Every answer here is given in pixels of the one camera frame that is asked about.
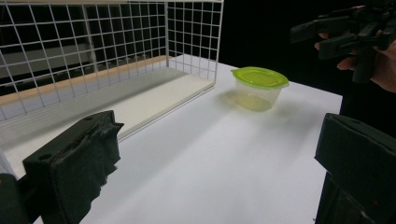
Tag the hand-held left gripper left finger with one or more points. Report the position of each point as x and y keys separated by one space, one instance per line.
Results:
x=74 y=155

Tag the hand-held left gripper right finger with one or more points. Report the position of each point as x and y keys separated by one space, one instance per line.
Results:
x=358 y=155

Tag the clear container with green lid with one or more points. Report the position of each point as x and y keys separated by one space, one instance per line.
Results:
x=260 y=77

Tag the light wooden board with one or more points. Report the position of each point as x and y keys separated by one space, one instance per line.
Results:
x=46 y=88

